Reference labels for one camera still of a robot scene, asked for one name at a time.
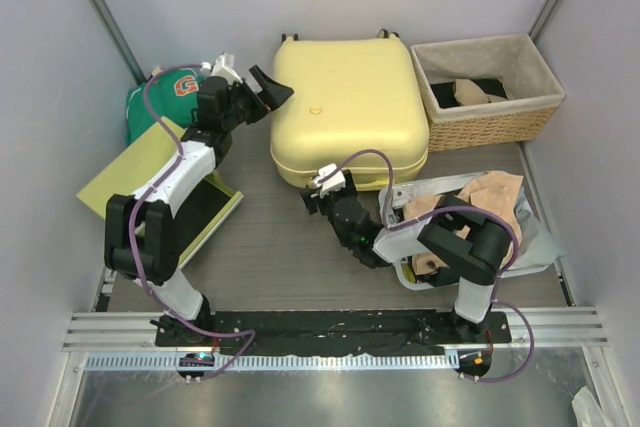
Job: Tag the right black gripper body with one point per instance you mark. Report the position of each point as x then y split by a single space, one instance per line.
328 203

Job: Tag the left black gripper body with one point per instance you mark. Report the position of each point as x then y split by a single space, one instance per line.
245 106

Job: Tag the yellow hard-shell suitcase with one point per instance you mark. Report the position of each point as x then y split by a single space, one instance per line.
356 102

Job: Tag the yellow-green drawer box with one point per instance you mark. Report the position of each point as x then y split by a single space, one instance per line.
202 213

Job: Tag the beige sock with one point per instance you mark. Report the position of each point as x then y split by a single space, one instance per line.
495 191

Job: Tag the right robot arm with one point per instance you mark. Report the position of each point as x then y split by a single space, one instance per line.
474 243

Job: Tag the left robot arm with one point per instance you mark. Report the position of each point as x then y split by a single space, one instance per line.
141 235

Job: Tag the green jersey with G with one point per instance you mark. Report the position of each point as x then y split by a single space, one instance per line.
173 95

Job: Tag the black cloth in basket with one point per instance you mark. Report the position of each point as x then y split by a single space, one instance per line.
443 92

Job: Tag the beige cloth in basket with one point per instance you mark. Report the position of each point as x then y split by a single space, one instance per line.
468 93

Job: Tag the wicker basket with liner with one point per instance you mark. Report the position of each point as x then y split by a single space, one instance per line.
534 93

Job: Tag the white crumpled plastic bag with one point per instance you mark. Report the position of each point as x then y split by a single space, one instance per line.
587 411

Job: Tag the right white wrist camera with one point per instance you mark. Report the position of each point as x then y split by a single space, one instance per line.
329 178

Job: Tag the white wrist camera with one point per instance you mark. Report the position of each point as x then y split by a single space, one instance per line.
223 67
329 178

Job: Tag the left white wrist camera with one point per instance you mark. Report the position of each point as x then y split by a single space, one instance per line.
223 67

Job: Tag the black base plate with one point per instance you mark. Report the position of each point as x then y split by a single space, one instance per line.
342 333

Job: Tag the white slotted cable duct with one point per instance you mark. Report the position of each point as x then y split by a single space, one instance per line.
200 361

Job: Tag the aluminium rail frame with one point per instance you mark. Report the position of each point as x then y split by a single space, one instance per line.
559 350

